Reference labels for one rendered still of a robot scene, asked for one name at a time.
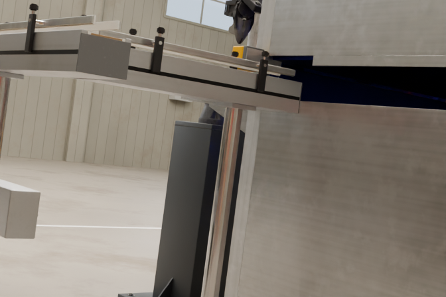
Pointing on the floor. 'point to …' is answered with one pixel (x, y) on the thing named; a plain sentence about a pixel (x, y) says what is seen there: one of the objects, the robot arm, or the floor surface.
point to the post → (251, 136)
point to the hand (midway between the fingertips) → (241, 40)
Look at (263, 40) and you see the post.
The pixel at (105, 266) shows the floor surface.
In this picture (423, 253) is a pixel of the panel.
